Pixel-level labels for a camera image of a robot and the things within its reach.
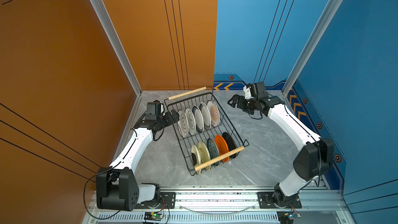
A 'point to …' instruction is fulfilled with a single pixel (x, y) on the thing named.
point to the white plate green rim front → (182, 124)
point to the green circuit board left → (153, 216)
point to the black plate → (231, 143)
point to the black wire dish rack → (204, 133)
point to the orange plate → (223, 146)
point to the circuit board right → (287, 216)
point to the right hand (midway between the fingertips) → (233, 104)
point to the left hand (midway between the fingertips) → (173, 116)
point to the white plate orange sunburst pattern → (214, 112)
